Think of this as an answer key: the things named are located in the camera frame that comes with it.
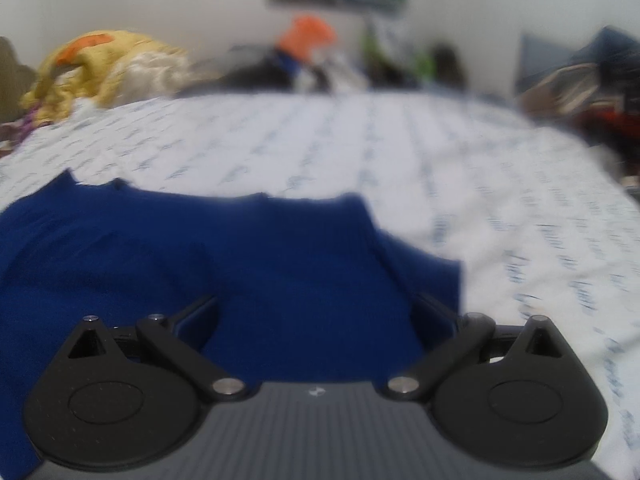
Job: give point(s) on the white script-print bed cover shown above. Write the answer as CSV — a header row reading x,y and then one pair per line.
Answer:
x,y
539,225

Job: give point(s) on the black clothes pile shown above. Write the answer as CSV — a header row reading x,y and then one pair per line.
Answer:
x,y
266,75

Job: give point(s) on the dark plush toy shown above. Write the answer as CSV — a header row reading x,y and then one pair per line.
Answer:
x,y
448,70

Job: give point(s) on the clothes heap at right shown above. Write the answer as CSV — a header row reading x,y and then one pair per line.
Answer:
x,y
597,93

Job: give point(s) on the yellow orange comforter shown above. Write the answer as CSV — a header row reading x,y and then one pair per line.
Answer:
x,y
108,68

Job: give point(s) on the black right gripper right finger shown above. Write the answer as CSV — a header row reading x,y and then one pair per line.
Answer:
x,y
449,339

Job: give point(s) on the purple floral cloth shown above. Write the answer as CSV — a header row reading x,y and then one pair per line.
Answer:
x,y
13,134

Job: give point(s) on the white patterned bag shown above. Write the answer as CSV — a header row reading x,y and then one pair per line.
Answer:
x,y
388,56

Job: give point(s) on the grey framed board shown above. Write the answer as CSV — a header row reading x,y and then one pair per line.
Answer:
x,y
538,58

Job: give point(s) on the blue knitted garment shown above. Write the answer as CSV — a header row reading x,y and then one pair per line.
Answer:
x,y
307,290

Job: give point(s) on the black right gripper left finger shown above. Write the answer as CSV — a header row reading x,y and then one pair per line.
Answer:
x,y
176,342

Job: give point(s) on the orange plastic bag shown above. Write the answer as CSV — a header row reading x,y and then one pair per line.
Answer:
x,y
307,34

